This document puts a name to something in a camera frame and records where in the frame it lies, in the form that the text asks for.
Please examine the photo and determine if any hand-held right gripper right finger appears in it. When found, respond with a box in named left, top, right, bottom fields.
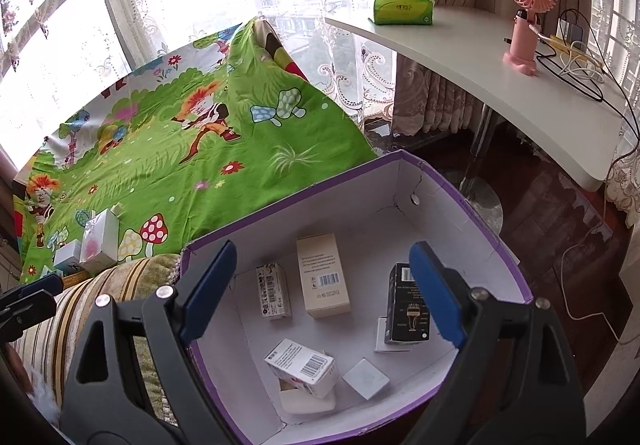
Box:
left=400, top=241, right=588, bottom=445

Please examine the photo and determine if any large cream box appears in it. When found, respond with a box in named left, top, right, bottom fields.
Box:
left=296, top=233, right=352, bottom=320

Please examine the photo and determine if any white fluffy fibre tuft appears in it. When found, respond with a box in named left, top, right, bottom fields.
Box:
left=30, top=372, right=63, bottom=426

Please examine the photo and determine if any chrome desk leg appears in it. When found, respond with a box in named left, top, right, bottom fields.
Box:
left=457, top=117, right=503, bottom=236

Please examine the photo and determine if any green cartoon printed blanket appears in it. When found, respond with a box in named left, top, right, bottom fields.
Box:
left=12, top=17, right=378, bottom=286

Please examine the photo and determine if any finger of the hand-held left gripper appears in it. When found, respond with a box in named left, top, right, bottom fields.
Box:
left=0, top=273, right=63, bottom=308
left=0, top=292, right=57, bottom=343

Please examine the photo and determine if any small white box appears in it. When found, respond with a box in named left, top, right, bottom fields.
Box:
left=342, top=357, right=391, bottom=401

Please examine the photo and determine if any green tissue pack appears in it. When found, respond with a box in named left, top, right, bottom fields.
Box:
left=368, top=0, right=436, bottom=26

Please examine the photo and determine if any black charger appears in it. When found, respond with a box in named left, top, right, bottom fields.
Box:
left=557, top=10, right=588, bottom=50

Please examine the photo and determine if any striped plush towel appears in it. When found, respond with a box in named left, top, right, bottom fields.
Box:
left=10, top=252, right=183, bottom=426

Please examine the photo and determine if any white box with dark illustration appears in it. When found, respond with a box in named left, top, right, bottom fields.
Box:
left=255, top=263, right=293, bottom=322

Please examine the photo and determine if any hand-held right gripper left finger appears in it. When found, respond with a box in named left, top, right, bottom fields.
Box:
left=60, top=240, right=238, bottom=445

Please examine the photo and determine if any white paper card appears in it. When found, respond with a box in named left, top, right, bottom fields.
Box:
left=374, top=316, right=412, bottom=354

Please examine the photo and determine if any pink desk fan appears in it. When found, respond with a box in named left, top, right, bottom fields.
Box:
left=502, top=0, right=558, bottom=76

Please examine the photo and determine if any teal box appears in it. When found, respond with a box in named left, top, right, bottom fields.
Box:
left=40, top=264, right=81, bottom=282

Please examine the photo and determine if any white cable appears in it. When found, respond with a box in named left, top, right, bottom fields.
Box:
left=560, top=50, right=608, bottom=83
left=559, top=220, right=636, bottom=346

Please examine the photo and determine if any white plastic holder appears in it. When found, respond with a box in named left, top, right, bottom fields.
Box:
left=278, top=386, right=337, bottom=417

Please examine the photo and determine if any white blue-print medicine box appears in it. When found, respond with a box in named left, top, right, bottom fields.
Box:
left=263, top=338, right=337, bottom=399

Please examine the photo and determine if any purple cardboard box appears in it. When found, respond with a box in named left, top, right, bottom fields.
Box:
left=179, top=149, right=535, bottom=445

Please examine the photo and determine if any black box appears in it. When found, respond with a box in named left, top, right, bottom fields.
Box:
left=386, top=262, right=432, bottom=344

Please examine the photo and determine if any black cable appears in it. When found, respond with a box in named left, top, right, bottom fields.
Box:
left=537, top=45, right=640, bottom=136

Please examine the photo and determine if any white curved desk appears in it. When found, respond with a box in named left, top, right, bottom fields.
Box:
left=324, top=7, right=640, bottom=192

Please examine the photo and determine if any small grey box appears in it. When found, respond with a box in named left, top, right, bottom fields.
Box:
left=53, top=239, right=83, bottom=268

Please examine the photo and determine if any white and pink box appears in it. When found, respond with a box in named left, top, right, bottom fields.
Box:
left=79, top=209, right=122, bottom=276

